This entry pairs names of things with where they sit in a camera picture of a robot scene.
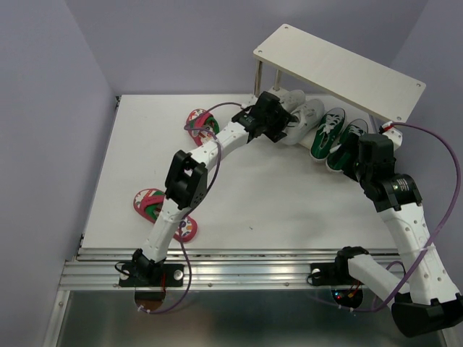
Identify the green sneaker one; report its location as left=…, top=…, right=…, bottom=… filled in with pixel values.
left=310, top=108, right=346, bottom=162
left=326, top=119, right=369, bottom=172

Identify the white sneaker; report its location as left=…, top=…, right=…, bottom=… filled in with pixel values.
left=280, top=90, right=306, bottom=113

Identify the white sneaker one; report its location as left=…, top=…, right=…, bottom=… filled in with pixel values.
left=281, top=98, right=325, bottom=145

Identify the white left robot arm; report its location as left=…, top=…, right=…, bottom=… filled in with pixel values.
left=115, top=92, right=300, bottom=287

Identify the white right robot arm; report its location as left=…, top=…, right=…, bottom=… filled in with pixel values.
left=333, top=134, right=462, bottom=338

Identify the beige two-tier shoe shelf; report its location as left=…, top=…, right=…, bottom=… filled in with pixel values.
left=253, top=24, right=426, bottom=122

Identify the pink sandal far one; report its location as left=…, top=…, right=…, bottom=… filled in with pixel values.
left=185, top=108, right=220, bottom=147

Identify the pink sandal one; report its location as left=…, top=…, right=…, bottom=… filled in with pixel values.
left=133, top=188, right=198, bottom=242
left=185, top=108, right=220, bottom=147

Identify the pink sandal near one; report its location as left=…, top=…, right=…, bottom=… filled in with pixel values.
left=133, top=188, right=198, bottom=242

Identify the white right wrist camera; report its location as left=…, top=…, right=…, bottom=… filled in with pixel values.
left=378, top=121, right=403, bottom=151

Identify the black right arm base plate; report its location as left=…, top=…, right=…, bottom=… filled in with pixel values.
left=306, top=258, right=376, bottom=287

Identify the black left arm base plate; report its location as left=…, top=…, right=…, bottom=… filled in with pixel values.
left=114, top=261, right=184, bottom=288

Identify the aluminium mounting rail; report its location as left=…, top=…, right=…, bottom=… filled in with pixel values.
left=57, top=248, right=442, bottom=290

